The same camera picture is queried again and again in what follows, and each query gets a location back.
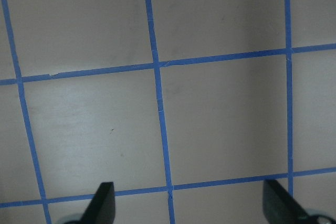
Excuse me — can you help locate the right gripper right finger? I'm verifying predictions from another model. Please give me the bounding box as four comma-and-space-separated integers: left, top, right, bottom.
262, 179, 310, 224

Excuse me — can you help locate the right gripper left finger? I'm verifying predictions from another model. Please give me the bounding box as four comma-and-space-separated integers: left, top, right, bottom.
80, 182, 116, 224

